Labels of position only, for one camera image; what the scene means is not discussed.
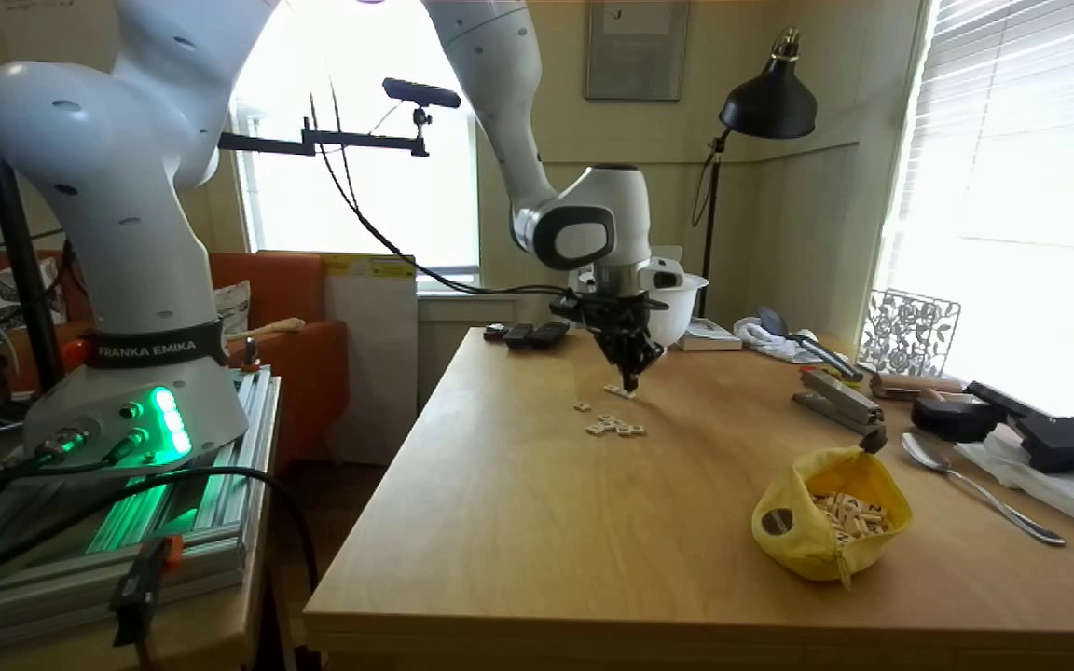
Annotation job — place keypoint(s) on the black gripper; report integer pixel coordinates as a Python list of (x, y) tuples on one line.
[(620, 331)]

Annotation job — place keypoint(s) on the white franka robot arm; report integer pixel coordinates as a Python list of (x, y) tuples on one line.
[(111, 156)]

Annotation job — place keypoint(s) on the white plastic colander bowl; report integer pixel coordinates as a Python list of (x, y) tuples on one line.
[(671, 299)]

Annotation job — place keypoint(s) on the large black remote control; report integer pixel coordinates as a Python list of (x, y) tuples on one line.
[(525, 337)]

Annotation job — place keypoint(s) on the grey metal stapler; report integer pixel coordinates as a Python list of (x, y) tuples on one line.
[(836, 402)]

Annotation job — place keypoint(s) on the yellow pouch of tiles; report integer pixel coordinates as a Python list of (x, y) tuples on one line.
[(830, 517)]

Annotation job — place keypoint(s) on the metal spoon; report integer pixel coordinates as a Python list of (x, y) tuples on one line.
[(1010, 517)]

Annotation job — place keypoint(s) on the black desk lamp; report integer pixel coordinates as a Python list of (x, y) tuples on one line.
[(769, 105)]

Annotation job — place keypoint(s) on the orange box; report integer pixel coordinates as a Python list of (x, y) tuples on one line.
[(297, 341)]

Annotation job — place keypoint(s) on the white cloth with teal item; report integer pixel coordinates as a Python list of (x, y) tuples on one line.
[(1009, 464)]

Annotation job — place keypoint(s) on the white wire lattice cube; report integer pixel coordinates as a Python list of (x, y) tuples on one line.
[(907, 333)]

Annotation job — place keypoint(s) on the grey picture frame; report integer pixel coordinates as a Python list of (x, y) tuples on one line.
[(636, 49)]

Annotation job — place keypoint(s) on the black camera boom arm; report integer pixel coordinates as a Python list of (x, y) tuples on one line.
[(417, 95)]

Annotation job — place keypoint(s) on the aluminium extrusion robot base frame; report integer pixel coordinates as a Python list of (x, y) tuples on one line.
[(64, 545)]

